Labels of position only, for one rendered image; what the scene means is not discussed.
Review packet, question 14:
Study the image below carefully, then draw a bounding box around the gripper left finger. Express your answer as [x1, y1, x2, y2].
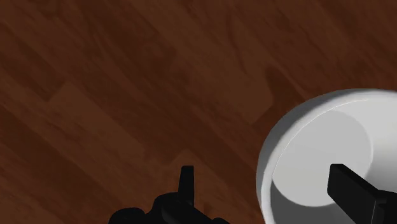
[108, 165, 231, 224]

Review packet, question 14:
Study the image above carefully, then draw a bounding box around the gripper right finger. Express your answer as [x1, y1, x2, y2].
[327, 163, 397, 224]

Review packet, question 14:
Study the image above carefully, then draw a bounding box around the white bowl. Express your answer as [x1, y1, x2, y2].
[256, 88, 397, 224]

